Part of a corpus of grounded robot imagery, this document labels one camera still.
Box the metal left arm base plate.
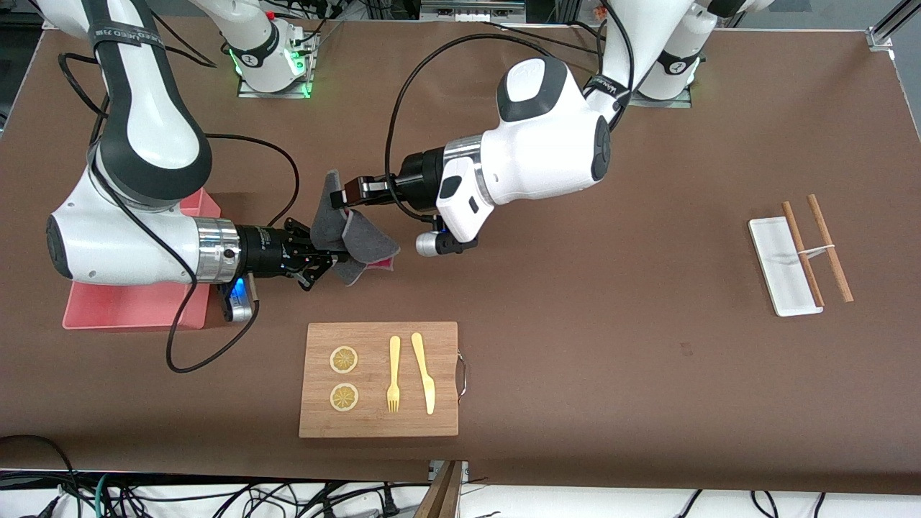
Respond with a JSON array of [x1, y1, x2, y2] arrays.
[[633, 86, 694, 109]]

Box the black looped floor cable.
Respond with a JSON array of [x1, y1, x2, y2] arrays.
[[0, 435, 81, 518]]

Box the small metal bracket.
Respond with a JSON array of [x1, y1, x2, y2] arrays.
[[429, 460, 470, 484]]

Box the pink plastic bin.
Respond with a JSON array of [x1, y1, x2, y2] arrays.
[[62, 188, 222, 331]]

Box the wooden stand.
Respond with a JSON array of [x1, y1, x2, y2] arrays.
[[414, 460, 463, 518]]

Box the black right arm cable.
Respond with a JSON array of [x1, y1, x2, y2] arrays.
[[58, 50, 301, 373]]

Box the yellow plastic fork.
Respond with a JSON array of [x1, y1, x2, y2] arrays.
[[386, 335, 401, 414]]

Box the wooden cutting board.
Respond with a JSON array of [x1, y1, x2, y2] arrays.
[[299, 322, 468, 439]]

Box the aluminium frame profile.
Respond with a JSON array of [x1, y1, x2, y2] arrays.
[[867, 0, 921, 51]]

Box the white rectangular tray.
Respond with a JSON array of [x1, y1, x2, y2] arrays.
[[748, 217, 823, 317]]

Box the dark grey cloth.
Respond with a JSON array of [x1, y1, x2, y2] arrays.
[[309, 170, 401, 287]]

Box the yellow plastic knife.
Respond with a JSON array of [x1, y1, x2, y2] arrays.
[[411, 332, 436, 416]]

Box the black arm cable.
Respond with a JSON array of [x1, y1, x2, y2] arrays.
[[58, 50, 301, 373], [385, 0, 635, 225]]

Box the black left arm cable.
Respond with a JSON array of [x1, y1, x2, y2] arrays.
[[385, 0, 635, 225]]

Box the black cable on tabletop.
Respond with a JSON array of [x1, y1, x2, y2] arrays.
[[481, 20, 602, 55]]

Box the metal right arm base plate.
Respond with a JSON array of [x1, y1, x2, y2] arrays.
[[237, 32, 318, 99]]

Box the white power strip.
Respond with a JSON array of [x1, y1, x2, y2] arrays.
[[419, 0, 527, 22]]

